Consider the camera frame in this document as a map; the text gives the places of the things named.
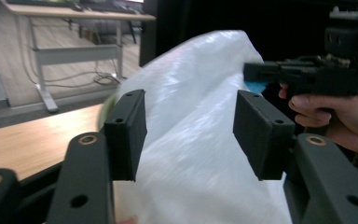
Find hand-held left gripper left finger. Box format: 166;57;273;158
103;89;148;183

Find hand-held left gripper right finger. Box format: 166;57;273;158
232;90;296;182

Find blue plastic trash bag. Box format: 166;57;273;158
244;80;268;95

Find olive green trash bin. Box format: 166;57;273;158
96;92;119;132

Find tangled black floor cables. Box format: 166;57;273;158
21;60;123;91

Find metal frame stand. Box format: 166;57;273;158
0;0;157;114

